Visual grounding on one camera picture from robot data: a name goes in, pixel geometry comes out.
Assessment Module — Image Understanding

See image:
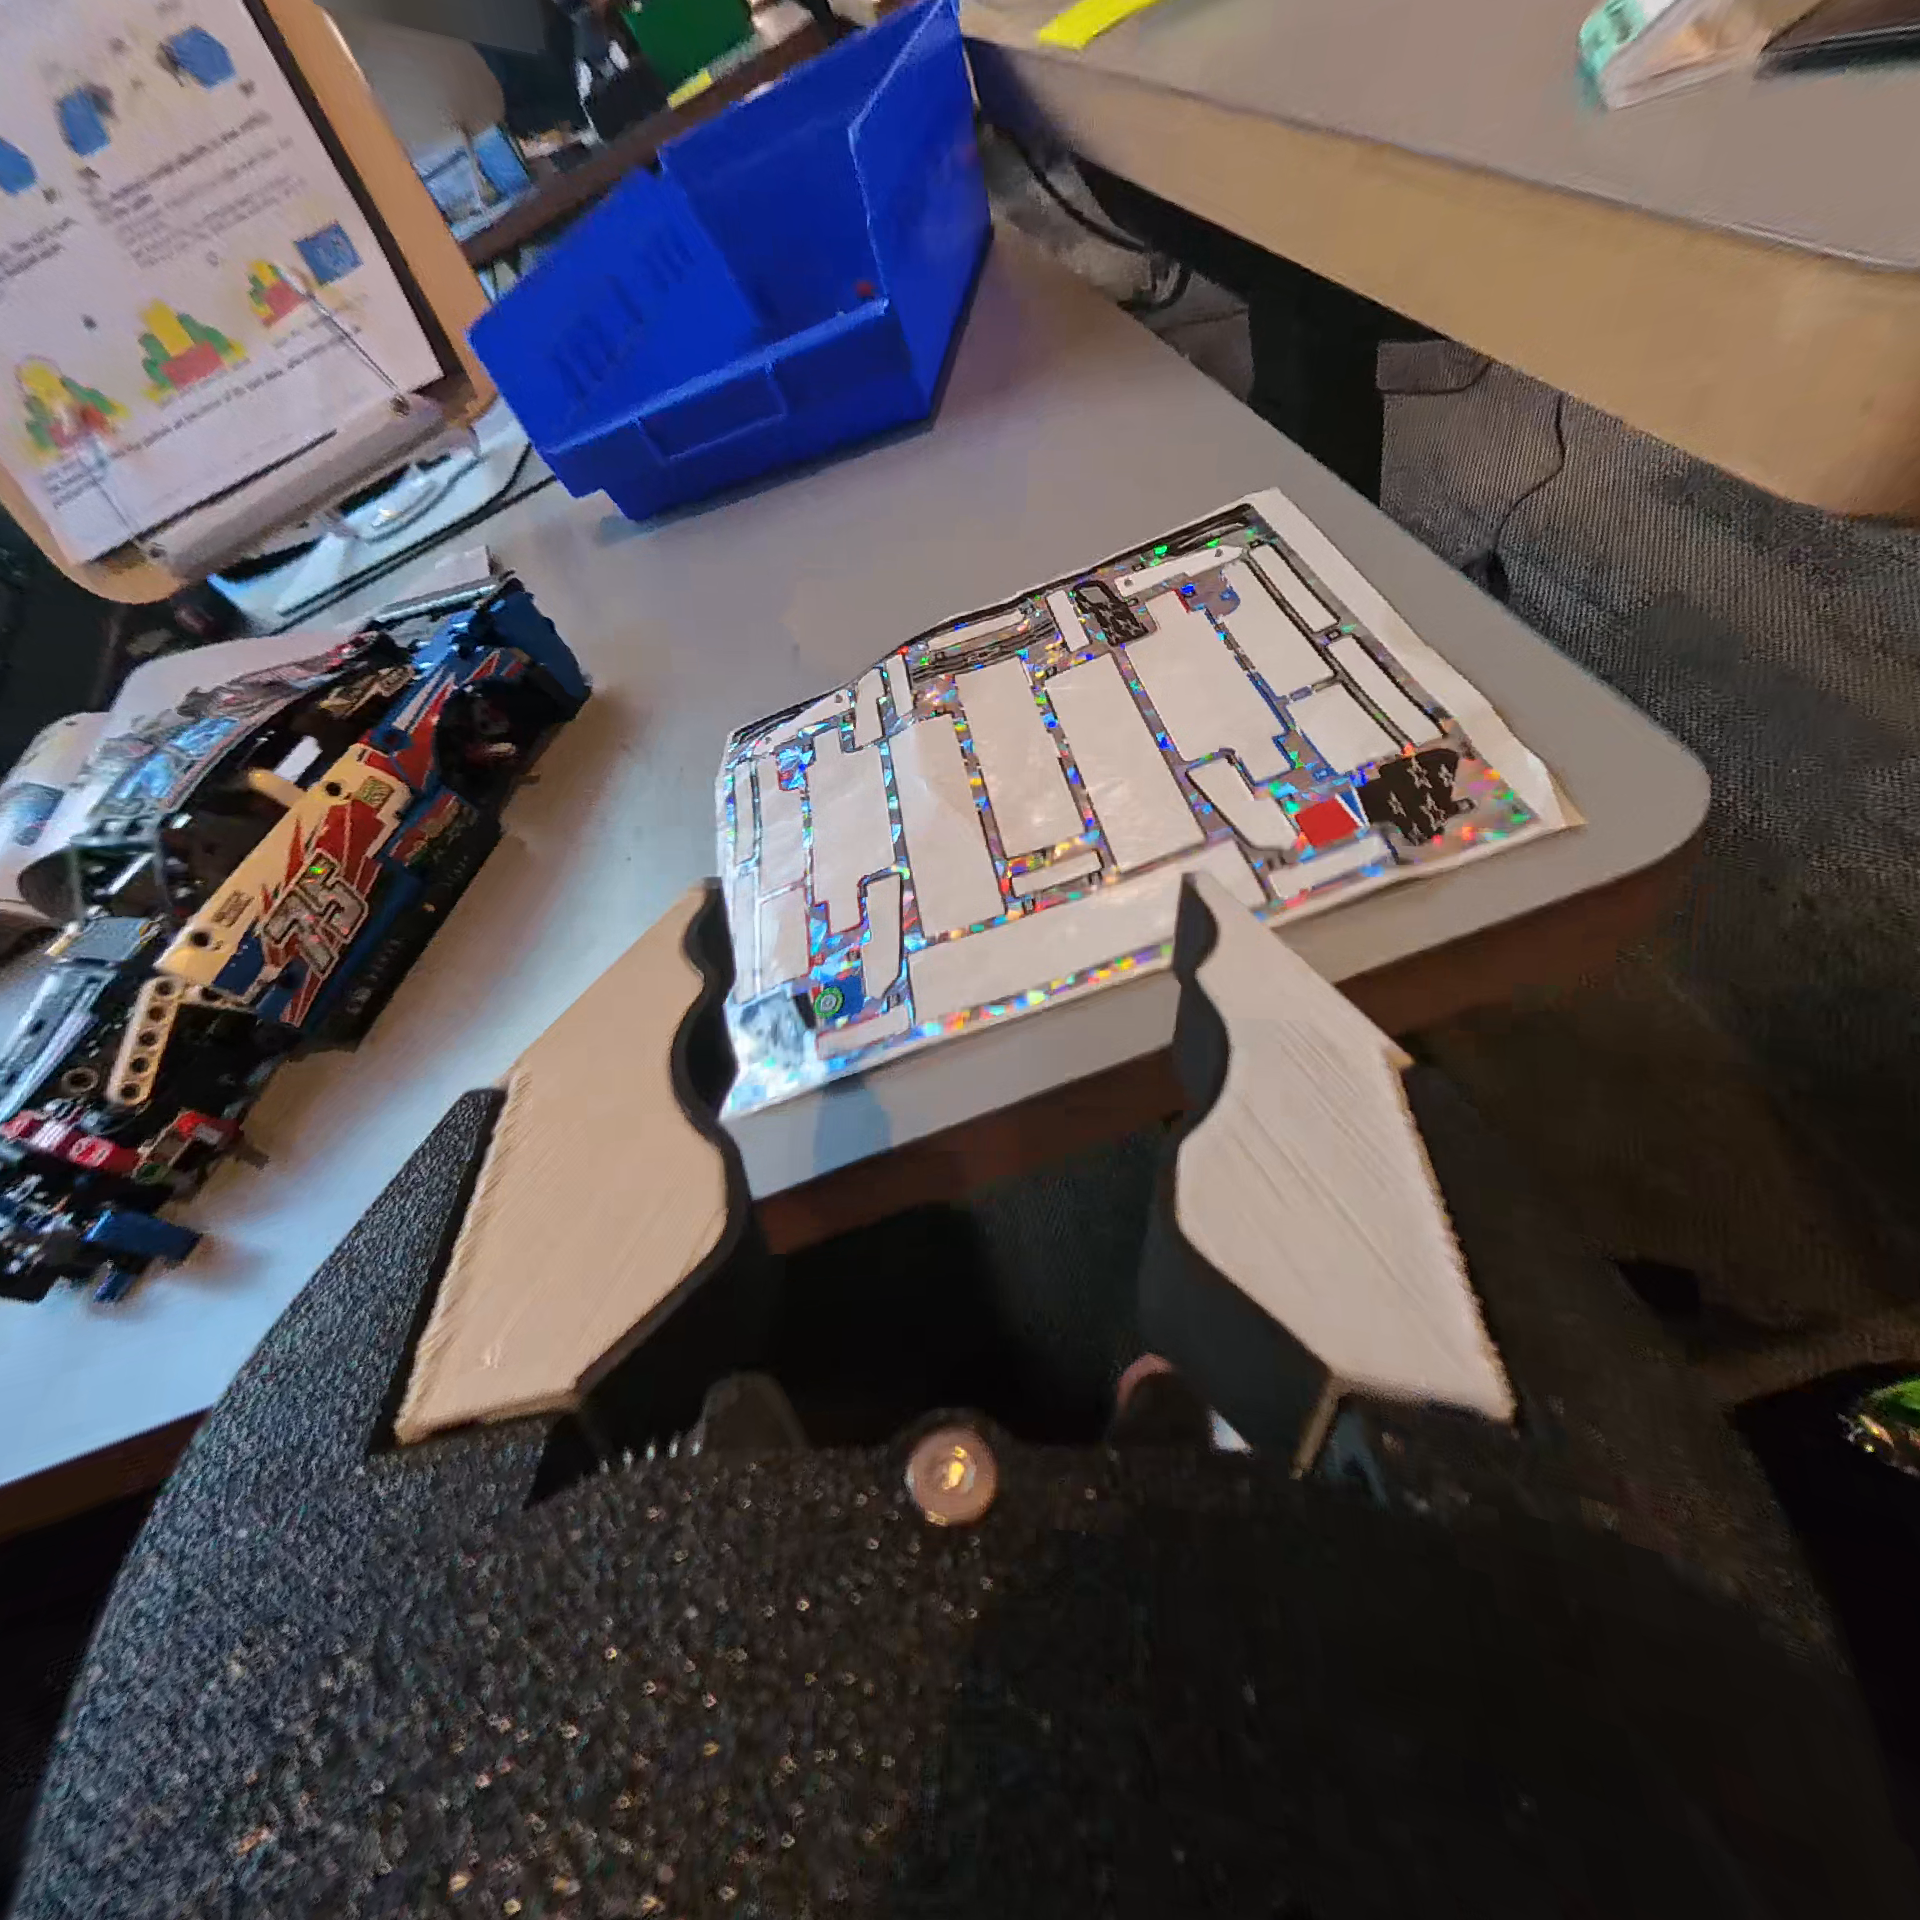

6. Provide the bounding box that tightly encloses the white stand base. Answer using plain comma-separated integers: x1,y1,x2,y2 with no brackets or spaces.
225,428,536,619

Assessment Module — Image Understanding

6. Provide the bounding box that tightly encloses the teal packet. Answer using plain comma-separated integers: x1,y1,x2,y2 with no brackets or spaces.
1583,0,1825,109

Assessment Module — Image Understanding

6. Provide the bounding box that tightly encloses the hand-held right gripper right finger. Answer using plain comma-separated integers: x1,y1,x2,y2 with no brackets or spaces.
1138,873,1519,1479

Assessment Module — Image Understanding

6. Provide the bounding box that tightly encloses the printed instruction sheet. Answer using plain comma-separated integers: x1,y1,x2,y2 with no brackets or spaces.
0,0,445,565

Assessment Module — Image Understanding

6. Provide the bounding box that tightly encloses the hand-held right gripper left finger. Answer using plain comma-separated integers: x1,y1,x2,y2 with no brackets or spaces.
394,883,753,1444

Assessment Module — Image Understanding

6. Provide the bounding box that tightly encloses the grey desk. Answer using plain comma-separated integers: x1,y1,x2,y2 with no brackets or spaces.
961,0,1920,520
0,225,1713,1533

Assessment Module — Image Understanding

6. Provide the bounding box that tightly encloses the holographic sticker sheet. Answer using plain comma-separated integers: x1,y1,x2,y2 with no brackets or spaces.
716,488,1585,1118

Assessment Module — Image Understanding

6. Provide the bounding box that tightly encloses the blue plastic bin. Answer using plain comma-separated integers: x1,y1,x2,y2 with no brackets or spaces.
469,0,994,524

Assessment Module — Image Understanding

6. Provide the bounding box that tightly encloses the toy brick race car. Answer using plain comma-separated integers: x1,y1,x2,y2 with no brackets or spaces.
0,577,595,1303

